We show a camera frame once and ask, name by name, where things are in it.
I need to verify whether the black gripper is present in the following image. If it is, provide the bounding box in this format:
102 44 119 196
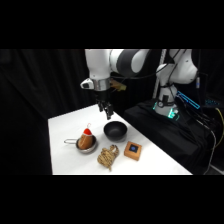
94 89 115 121

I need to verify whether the brown potato toy red hat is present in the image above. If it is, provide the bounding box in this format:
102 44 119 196
78 123 94 150

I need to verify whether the black bowl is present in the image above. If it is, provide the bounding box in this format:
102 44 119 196
103 121 128 142

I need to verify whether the small silver metal pan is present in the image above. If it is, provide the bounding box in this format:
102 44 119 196
63 134 99 155

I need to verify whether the wooden block with blue top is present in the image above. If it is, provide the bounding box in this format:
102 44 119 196
123 140 143 162

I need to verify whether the black curtain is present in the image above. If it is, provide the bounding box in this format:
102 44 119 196
0 49 224 176

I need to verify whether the black robot stand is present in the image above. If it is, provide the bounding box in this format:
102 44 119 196
123 99 224 176

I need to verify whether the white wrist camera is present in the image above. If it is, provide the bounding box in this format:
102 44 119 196
80 77 96 90

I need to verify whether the coiled tan rope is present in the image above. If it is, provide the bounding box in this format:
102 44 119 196
96 144 120 172

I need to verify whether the yellow cable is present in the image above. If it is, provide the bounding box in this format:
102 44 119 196
214 107 224 149

